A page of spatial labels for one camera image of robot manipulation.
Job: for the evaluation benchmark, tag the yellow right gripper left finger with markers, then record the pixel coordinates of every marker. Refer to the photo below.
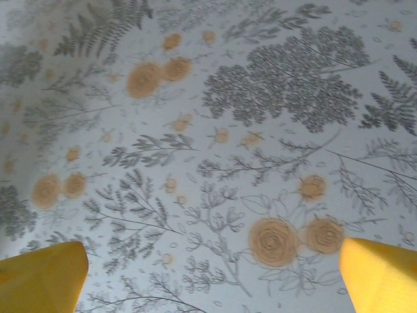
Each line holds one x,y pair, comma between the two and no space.
39,280

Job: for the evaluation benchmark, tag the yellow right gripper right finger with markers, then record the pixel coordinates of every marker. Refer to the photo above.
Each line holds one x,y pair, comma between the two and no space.
381,277

